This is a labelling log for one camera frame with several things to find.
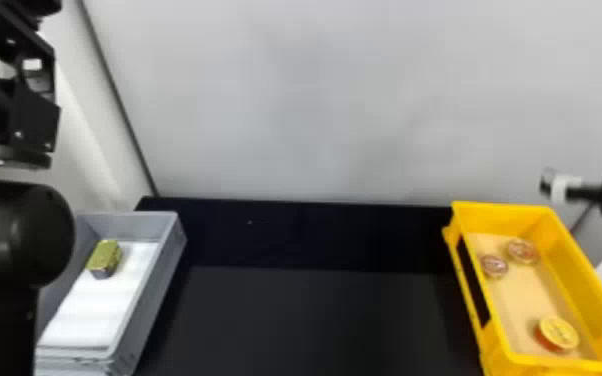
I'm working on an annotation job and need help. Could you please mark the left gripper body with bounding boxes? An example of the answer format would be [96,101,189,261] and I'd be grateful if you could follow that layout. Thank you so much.
[0,61,62,155]

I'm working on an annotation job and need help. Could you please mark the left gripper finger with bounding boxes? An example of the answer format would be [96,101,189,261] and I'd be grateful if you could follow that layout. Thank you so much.
[0,0,64,101]

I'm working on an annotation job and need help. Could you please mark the yellow can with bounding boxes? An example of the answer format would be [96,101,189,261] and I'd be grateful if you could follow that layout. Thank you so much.
[85,239,124,281]
[534,315,581,353]
[506,237,540,266]
[478,253,510,279]

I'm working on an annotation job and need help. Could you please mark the grey box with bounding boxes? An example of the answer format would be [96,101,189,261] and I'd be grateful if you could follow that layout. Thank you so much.
[34,210,188,376]

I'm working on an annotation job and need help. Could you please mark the yellow box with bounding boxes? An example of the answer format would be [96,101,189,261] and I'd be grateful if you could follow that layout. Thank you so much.
[441,200,602,376]

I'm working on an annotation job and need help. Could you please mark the white foam insert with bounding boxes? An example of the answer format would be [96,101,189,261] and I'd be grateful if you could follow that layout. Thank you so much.
[36,239,164,376]

